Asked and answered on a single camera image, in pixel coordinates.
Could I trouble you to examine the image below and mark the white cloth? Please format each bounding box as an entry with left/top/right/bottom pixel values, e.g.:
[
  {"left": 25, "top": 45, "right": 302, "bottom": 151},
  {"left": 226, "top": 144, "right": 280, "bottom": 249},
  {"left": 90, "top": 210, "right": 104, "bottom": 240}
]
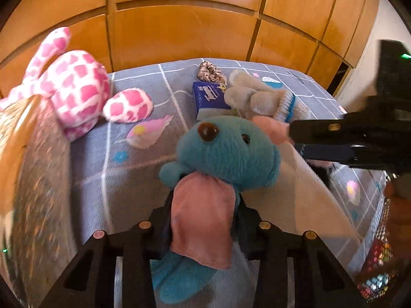
[{"left": 261, "top": 141, "right": 359, "bottom": 239}]

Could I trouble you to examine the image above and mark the pink spotted giraffe plush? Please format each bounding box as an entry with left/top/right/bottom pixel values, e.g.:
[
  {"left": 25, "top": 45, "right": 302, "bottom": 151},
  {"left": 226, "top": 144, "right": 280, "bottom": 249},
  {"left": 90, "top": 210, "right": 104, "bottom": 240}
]
[{"left": 0, "top": 26, "right": 153, "bottom": 142}]

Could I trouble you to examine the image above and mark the pink cloth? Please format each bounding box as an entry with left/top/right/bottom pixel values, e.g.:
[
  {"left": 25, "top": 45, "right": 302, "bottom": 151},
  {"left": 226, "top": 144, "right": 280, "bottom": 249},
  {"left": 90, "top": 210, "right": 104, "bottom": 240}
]
[{"left": 170, "top": 172, "right": 238, "bottom": 270}]

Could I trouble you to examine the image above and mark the blue plush toy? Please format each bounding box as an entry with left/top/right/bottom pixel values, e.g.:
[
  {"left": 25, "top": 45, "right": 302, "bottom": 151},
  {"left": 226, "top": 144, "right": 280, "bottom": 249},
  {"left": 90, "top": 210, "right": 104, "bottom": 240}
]
[{"left": 150, "top": 115, "right": 281, "bottom": 305}]

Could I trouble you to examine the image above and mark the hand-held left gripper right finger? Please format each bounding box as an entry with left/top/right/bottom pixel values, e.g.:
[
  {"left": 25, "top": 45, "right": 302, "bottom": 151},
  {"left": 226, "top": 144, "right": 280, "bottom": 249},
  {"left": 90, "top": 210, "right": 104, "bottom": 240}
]
[{"left": 236, "top": 196, "right": 367, "bottom": 308}]

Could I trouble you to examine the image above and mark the beige satin scrunchie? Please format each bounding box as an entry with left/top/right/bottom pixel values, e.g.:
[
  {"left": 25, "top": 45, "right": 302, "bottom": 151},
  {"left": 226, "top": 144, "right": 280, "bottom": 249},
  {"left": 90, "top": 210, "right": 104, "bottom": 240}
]
[{"left": 197, "top": 60, "right": 228, "bottom": 85}]

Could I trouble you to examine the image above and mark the person's right hand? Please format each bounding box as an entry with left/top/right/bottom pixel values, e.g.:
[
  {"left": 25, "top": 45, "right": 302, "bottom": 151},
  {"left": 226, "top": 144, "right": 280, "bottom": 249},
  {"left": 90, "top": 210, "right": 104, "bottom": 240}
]
[{"left": 384, "top": 173, "right": 411, "bottom": 232}]

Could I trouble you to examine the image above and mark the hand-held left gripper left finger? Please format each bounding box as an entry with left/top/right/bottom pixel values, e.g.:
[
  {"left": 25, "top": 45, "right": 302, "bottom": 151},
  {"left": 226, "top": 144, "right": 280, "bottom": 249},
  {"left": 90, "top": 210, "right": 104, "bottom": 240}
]
[{"left": 39, "top": 189, "right": 175, "bottom": 308}]

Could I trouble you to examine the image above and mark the blue tissue packet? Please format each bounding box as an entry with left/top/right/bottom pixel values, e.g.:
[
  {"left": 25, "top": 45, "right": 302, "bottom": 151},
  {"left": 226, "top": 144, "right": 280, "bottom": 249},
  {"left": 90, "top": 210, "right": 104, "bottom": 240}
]
[{"left": 192, "top": 81, "right": 233, "bottom": 119}]

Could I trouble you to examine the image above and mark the silver glitter box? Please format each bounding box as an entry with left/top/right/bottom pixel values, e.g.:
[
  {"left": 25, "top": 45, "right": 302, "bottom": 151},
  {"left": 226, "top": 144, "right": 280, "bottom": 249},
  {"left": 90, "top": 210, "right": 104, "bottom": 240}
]
[{"left": 0, "top": 96, "right": 79, "bottom": 299}]

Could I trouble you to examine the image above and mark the pink fuzzy sock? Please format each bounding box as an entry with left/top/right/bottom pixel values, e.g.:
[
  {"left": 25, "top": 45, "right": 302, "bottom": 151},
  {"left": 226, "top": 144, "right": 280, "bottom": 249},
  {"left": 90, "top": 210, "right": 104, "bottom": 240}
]
[{"left": 252, "top": 115, "right": 334, "bottom": 169}]

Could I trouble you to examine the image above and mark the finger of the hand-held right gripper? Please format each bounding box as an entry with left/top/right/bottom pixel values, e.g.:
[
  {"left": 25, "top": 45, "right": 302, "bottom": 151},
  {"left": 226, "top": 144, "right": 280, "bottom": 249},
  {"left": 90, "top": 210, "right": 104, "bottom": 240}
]
[
  {"left": 294, "top": 144, "right": 357, "bottom": 165},
  {"left": 290, "top": 112, "right": 370, "bottom": 145}
]

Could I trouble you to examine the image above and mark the person's right forearm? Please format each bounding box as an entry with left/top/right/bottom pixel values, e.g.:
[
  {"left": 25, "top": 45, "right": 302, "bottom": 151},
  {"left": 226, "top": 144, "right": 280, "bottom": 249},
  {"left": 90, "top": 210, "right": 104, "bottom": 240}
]
[{"left": 356, "top": 196, "right": 411, "bottom": 302}]

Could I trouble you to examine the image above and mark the wooden wardrobe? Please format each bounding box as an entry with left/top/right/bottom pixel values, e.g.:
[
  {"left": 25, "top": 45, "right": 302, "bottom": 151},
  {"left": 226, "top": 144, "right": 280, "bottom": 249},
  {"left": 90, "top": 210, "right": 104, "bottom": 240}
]
[{"left": 0, "top": 0, "right": 382, "bottom": 98}]

